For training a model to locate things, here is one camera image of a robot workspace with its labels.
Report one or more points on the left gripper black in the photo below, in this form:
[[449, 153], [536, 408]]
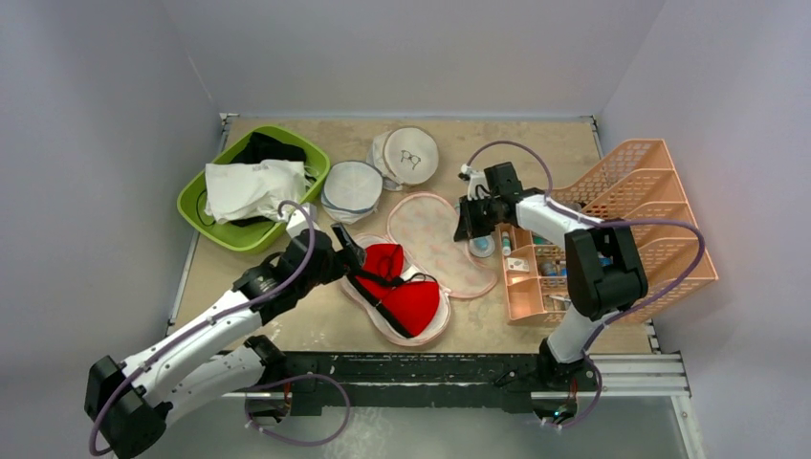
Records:
[[353, 253]]

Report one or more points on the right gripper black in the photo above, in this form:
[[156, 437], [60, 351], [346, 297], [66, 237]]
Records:
[[469, 217]]

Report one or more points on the floral mesh laundry bag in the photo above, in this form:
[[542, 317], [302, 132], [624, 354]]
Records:
[[424, 224]]

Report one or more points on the red bra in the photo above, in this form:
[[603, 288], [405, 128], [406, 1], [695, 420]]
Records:
[[407, 301]]

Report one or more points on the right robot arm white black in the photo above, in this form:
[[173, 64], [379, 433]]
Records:
[[605, 274]]

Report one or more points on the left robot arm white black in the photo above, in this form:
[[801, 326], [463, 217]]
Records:
[[133, 402]]

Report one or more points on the white round mesh laundry bag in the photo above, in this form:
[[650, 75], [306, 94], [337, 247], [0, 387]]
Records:
[[351, 191]]

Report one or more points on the beige glasses print laundry bag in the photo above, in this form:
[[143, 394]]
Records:
[[407, 156]]

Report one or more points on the blue toothbrush blister pack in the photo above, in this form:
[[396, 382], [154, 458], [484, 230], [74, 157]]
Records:
[[482, 247]]

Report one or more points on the white glue stick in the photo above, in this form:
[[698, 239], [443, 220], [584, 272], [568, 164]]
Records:
[[506, 244]]

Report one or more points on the small white box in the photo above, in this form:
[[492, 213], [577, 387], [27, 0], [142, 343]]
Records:
[[518, 265]]

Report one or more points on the blue can in organizer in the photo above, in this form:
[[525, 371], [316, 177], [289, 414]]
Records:
[[552, 268]]

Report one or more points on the white cloth in bin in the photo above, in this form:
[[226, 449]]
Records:
[[244, 191]]

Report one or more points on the black garment in bin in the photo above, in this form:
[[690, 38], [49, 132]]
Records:
[[262, 147]]

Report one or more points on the orange plastic file organizer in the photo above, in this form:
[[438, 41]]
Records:
[[636, 181]]

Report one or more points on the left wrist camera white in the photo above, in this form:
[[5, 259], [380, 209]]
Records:
[[301, 219]]

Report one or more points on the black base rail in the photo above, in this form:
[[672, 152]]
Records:
[[513, 383]]

